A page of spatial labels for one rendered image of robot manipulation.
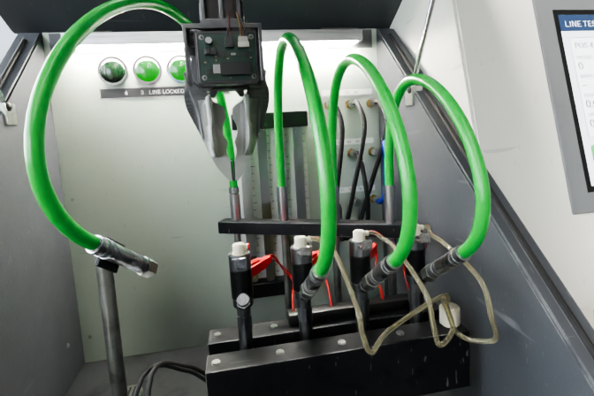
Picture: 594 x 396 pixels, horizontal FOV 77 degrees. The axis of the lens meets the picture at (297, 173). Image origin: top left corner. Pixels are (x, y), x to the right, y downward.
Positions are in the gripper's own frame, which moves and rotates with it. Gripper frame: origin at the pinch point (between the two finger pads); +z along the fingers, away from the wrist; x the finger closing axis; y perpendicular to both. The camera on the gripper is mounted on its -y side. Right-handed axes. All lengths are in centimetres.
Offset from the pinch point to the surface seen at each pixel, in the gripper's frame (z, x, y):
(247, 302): 16.4, 0.4, -1.0
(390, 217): 10.6, 23.6, -11.6
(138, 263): 9.3, -10.7, 1.5
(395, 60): -15.6, 31.2, -24.3
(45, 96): -7.7, -14.3, 9.2
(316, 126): -4.0, 7.6, 9.9
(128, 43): -20.6, -16.2, -29.4
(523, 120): -3.3, 43.2, -7.0
